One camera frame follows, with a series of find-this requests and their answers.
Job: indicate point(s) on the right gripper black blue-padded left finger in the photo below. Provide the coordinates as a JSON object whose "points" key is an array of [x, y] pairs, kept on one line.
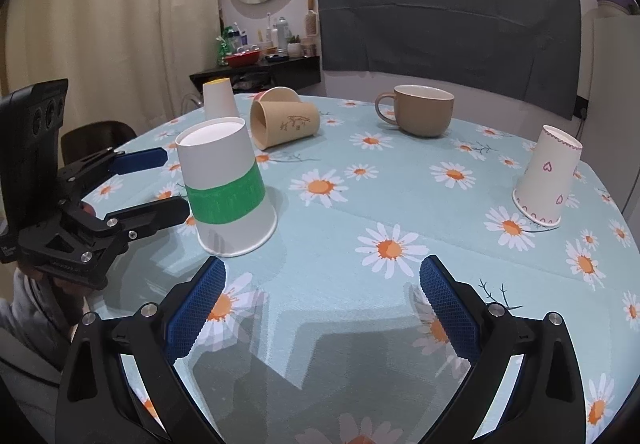
{"points": [[120, 384]]}

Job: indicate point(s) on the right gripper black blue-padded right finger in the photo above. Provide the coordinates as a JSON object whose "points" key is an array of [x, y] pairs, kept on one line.
{"points": [[546, 404]]}

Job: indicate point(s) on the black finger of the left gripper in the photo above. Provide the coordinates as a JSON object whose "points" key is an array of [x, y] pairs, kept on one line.
{"points": [[143, 220]]}

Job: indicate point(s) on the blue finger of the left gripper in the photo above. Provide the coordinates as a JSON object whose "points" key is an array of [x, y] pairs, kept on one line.
{"points": [[133, 162]]}

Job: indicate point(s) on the white paper cup green band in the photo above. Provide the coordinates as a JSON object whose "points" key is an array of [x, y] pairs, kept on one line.
{"points": [[226, 193]]}

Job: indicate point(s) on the white paper cup yellow rim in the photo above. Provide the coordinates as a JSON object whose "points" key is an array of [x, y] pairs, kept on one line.
{"points": [[219, 99]]}

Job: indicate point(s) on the kraft paper cup with drawing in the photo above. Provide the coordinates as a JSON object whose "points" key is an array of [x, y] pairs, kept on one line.
{"points": [[274, 123]]}

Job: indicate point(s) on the red rimmed paper cup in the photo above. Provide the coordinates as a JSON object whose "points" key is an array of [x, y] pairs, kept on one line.
{"points": [[277, 94]]}

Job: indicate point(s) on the white paper cup pink hearts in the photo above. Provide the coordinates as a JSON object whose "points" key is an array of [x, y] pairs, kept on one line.
{"points": [[541, 192]]}

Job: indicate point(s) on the person's hand holding gripper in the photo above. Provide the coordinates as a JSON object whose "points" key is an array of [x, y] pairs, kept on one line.
{"points": [[68, 287]]}

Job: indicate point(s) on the dark wooden chair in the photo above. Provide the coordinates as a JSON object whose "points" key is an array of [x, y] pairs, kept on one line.
{"points": [[91, 138]]}

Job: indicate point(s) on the green bottle on shelf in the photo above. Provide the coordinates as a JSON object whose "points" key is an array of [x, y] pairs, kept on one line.
{"points": [[222, 50]]}

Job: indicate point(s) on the beige curtain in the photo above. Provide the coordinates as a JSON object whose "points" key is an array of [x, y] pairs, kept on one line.
{"points": [[124, 60]]}

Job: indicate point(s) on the red bowl on shelf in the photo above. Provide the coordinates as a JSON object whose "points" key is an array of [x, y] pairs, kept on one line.
{"points": [[241, 59]]}

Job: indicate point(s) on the small potted plant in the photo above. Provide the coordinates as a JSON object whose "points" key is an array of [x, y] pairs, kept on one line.
{"points": [[295, 48]]}

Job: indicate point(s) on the white thermos bottle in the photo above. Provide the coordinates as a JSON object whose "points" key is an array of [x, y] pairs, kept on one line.
{"points": [[283, 34]]}

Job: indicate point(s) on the daisy print blue tablecloth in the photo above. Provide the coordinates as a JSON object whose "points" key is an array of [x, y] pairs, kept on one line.
{"points": [[322, 335]]}

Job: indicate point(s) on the white refrigerator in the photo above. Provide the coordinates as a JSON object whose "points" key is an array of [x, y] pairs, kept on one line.
{"points": [[611, 135]]}

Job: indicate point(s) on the brown ceramic mug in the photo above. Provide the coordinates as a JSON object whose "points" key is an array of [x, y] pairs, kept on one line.
{"points": [[421, 111]]}

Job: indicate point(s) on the dark grey hanging cloth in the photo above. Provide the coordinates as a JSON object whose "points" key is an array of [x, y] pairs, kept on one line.
{"points": [[528, 50]]}

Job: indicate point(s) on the black wall shelf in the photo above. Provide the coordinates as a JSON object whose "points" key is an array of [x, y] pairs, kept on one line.
{"points": [[297, 73]]}

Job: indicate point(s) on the wooden brush on wall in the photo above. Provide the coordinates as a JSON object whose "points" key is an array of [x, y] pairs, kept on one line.
{"points": [[311, 19]]}

